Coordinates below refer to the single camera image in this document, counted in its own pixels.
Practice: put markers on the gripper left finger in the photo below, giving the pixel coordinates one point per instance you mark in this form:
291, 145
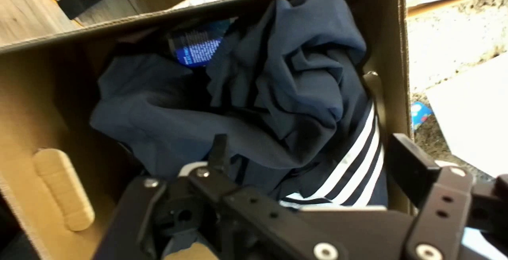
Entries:
242, 206

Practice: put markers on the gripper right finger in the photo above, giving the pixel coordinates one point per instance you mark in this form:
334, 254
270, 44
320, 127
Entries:
440, 212

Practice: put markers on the brown cardboard box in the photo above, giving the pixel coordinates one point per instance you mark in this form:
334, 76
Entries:
31, 105

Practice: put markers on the small blue packet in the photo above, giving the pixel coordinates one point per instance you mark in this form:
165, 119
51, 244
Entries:
420, 114

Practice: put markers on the white paper sheet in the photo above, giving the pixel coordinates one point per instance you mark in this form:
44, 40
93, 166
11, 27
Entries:
472, 113

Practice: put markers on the navy cloth with white stripes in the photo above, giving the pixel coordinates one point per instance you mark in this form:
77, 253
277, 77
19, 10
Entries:
285, 93

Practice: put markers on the dark bottle with blue label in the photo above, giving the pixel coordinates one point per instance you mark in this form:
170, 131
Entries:
198, 47

